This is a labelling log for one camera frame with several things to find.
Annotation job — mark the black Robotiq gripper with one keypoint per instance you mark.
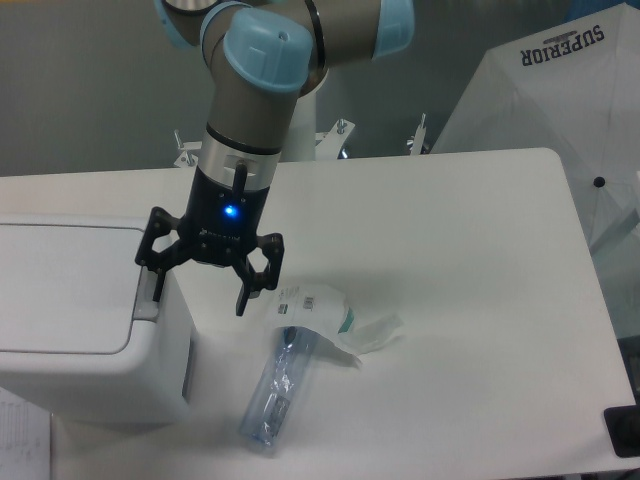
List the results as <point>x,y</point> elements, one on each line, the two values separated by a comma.
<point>222,225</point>

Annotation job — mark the white push-lid trash can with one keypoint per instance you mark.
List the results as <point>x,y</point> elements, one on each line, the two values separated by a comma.
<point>86,333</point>

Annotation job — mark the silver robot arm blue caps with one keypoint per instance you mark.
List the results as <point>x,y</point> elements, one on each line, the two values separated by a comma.
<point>263,56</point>

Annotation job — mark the white paper wrapper with label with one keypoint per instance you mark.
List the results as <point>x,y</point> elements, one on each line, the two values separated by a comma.
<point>344,337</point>

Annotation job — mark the clear plastic tube packaging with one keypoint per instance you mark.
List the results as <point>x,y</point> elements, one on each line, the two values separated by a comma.
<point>281,378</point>

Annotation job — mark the printed paper sheet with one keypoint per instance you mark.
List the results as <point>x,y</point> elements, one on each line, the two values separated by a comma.
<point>25,439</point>

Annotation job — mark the white umbrella with Superior text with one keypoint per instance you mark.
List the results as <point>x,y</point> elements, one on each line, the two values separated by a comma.
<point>573,89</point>

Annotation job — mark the black device at table corner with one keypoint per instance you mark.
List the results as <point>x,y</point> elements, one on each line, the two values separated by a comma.
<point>623,427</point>

